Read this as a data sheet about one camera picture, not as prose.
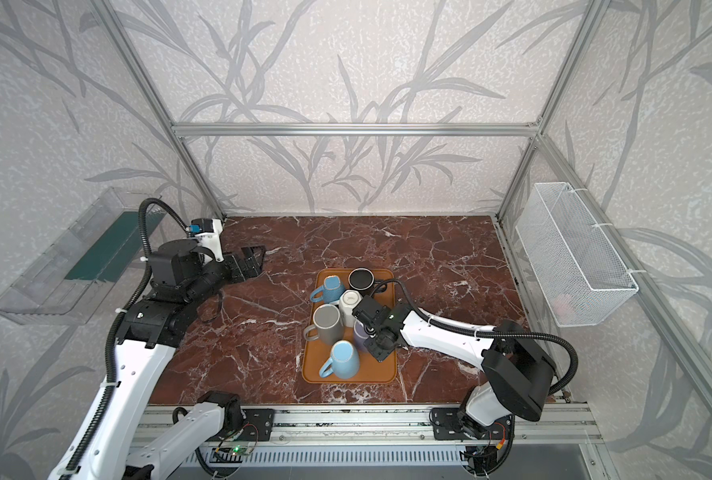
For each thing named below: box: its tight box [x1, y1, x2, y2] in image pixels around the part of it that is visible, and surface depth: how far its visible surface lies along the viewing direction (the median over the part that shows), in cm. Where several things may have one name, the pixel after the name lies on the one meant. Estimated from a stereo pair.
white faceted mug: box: [338, 289, 363, 328], surface depth 86 cm
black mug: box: [348, 267, 387, 297], surface depth 93 cm
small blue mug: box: [310, 275, 345, 303], surface depth 91 cm
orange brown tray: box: [302, 268, 399, 385], surface depth 84 cm
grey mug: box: [303, 303, 344, 346], surface depth 84 cm
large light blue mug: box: [319, 340, 360, 379], surface depth 78 cm
